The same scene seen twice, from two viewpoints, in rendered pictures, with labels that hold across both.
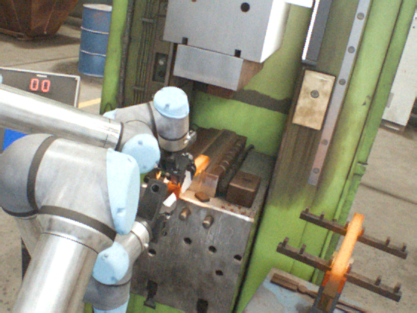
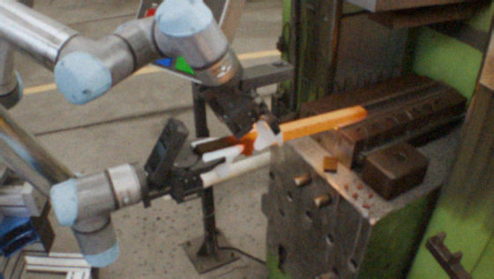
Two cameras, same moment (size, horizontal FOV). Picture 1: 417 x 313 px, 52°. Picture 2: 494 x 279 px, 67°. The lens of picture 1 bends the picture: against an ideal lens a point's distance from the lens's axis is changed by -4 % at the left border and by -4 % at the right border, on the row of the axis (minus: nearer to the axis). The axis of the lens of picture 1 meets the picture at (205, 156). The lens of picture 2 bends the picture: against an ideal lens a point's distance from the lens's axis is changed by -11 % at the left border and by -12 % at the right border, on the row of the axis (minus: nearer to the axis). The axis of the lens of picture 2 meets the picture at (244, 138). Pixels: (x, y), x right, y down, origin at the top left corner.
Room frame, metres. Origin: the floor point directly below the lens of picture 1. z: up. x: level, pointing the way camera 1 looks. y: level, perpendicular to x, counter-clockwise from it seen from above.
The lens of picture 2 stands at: (0.62, -0.42, 1.49)
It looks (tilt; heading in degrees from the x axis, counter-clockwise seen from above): 35 degrees down; 48
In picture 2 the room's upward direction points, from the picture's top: straight up
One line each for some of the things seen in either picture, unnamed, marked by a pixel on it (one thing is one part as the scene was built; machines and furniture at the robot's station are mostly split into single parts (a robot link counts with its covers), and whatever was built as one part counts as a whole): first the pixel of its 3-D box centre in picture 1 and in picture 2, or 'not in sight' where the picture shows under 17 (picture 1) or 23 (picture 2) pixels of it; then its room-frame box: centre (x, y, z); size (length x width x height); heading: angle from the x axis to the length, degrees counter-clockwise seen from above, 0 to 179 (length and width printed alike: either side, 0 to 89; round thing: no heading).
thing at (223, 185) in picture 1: (234, 168); (411, 138); (1.42, -0.11, 0.95); 0.34 x 0.03 x 0.03; 167
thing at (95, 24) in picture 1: (101, 40); not in sight; (5.91, 1.68, 0.44); 0.59 x 0.59 x 0.88
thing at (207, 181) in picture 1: (206, 155); (388, 109); (1.48, 0.00, 0.96); 0.42 x 0.20 x 0.09; 167
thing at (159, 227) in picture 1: (146, 225); (168, 176); (0.90, 0.11, 0.99); 0.12 x 0.08 x 0.09; 167
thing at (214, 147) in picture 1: (214, 148); (397, 102); (1.47, -0.03, 0.99); 0.42 x 0.05 x 0.01; 167
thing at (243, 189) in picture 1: (243, 188); (396, 169); (1.29, -0.14, 0.95); 0.12 x 0.08 x 0.06; 167
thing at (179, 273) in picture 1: (208, 220); (385, 199); (1.48, -0.06, 0.69); 0.56 x 0.38 x 0.45; 167
